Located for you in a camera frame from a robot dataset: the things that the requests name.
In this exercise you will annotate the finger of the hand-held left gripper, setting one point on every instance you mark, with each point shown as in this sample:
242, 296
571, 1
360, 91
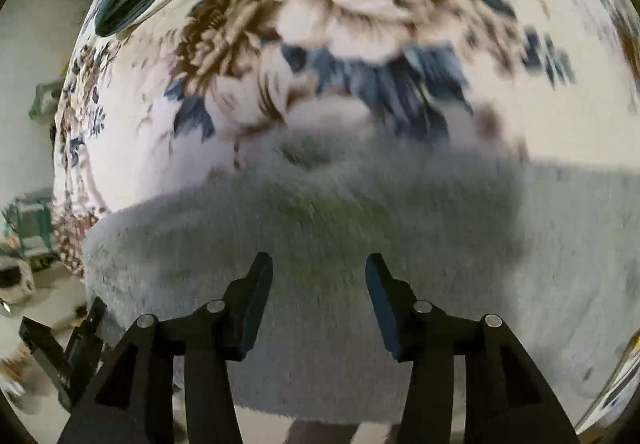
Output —
86, 344
45, 354

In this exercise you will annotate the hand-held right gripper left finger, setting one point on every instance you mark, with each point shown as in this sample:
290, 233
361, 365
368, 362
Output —
256, 304

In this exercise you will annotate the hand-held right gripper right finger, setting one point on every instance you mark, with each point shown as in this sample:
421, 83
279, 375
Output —
381, 308

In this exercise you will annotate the grey fluffy towel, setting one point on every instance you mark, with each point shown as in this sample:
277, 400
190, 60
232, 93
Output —
320, 224

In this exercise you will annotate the floral printed blanket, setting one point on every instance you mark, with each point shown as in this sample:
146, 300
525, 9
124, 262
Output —
380, 14

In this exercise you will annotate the green metal frame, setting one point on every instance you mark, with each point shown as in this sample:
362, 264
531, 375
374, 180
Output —
31, 224

